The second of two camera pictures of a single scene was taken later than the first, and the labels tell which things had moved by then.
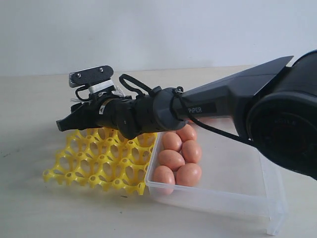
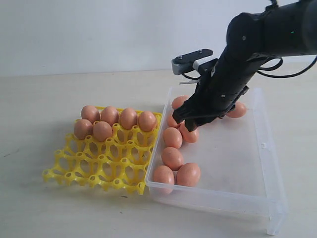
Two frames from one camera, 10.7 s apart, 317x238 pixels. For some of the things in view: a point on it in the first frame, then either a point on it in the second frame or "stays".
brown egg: (188, 174) stays
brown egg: (163, 180) stays
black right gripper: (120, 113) to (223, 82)
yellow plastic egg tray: (104, 158) stays
